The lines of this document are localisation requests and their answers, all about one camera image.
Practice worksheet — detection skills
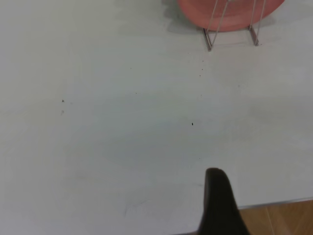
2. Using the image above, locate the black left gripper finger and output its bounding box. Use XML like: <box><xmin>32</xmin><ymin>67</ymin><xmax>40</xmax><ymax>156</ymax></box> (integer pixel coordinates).
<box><xmin>197</xmin><ymin>167</ymin><xmax>251</xmax><ymax>235</ymax></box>

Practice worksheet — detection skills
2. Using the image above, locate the red round plate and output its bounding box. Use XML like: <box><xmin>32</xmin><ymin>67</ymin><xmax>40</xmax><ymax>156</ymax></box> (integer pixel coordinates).
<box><xmin>176</xmin><ymin>0</ymin><xmax>286</xmax><ymax>32</ymax></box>

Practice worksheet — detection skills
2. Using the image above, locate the metal wire plate rack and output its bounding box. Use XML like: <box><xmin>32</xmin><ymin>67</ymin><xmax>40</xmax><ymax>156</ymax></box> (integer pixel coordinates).
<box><xmin>201</xmin><ymin>0</ymin><xmax>266</xmax><ymax>52</ymax></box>

